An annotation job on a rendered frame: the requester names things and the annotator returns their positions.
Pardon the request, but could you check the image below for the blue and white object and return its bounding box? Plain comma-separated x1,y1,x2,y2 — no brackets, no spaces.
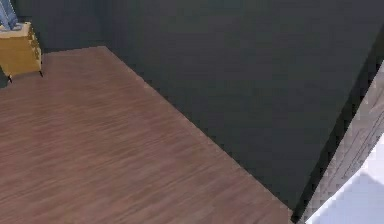
0,0,20,32

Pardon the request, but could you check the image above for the yellow wooden side table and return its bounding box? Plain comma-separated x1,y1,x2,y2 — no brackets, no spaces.
0,21,44,83

